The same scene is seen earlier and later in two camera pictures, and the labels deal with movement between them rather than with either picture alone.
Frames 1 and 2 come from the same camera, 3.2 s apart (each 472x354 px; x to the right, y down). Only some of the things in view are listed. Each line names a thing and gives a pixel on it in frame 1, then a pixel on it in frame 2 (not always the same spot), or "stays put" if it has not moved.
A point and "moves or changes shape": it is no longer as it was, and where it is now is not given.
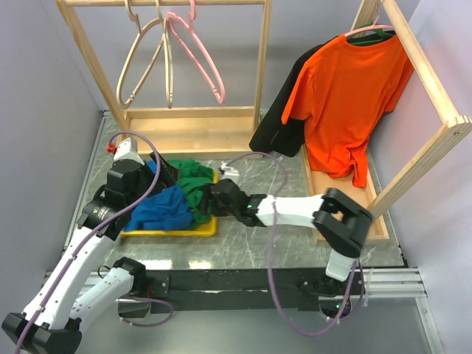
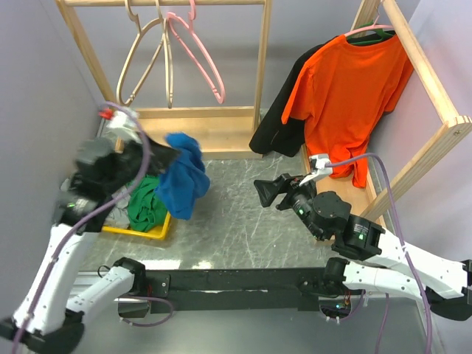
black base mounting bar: (248, 289) stays put
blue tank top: (165, 210) → (183, 179)
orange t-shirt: (342, 94) stays put
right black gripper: (206, 196) → (268, 189)
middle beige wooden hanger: (168, 50) stays put
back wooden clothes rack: (177, 130) stays put
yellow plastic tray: (206, 230) moves or changes shape
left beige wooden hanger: (135, 18) stays put
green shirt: (193, 177) → (144, 212)
